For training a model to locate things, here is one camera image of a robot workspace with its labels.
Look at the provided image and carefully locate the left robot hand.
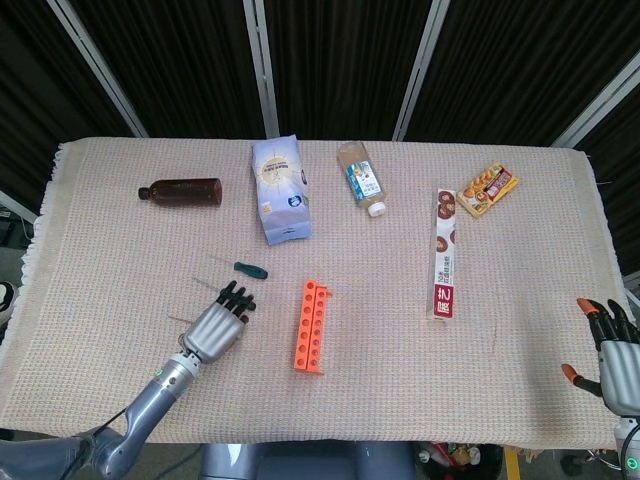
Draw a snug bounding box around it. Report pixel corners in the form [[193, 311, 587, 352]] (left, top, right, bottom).
[[179, 280, 257, 364]]

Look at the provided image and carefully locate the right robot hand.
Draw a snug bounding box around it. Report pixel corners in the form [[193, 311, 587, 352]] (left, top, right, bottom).
[[559, 297, 640, 416]]

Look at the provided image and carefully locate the thick green black screwdriver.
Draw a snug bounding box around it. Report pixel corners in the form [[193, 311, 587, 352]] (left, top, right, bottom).
[[192, 277, 257, 311]]

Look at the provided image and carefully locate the slim green screwdriver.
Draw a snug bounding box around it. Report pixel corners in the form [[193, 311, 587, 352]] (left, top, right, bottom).
[[208, 255, 269, 281]]

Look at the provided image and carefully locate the orange tool holder rack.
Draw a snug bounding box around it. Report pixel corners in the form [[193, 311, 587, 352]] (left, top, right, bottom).
[[292, 278, 333, 376]]

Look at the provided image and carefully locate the brown plastic bottle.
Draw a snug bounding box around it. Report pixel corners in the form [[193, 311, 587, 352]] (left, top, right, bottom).
[[137, 177, 224, 206]]

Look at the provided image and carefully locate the blue and white bag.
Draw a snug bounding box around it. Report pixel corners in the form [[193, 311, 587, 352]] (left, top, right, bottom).
[[250, 133, 314, 246]]

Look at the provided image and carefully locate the grey robot torso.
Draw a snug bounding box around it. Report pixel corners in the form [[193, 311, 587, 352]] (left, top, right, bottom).
[[199, 442, 416, 480]]

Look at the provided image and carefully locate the black trash bin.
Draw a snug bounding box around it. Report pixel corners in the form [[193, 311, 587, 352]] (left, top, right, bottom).
[[417, 442, 506, 480]]

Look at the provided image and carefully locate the beige woven tablecloth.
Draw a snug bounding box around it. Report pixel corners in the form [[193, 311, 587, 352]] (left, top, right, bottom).
[[0, 137, 632, 449]]

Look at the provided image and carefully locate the long white red cookie box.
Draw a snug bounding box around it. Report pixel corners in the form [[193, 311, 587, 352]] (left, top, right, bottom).
[[427, 188, 460, 324]]

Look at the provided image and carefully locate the black and white shoe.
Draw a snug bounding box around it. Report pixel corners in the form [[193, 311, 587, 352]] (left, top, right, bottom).
[[0, 280, 19, 326]]

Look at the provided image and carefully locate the clear bottle blue label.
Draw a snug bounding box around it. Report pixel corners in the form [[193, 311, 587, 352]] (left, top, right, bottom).
[[337, 141, 389, 218]]

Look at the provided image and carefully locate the yellow snack box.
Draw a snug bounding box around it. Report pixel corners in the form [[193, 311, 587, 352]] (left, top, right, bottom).
[[455, 160, 519, 220]]

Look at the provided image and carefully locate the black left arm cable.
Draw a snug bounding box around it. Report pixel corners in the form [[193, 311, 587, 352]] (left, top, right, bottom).
[[49, 407, 129, 480]]

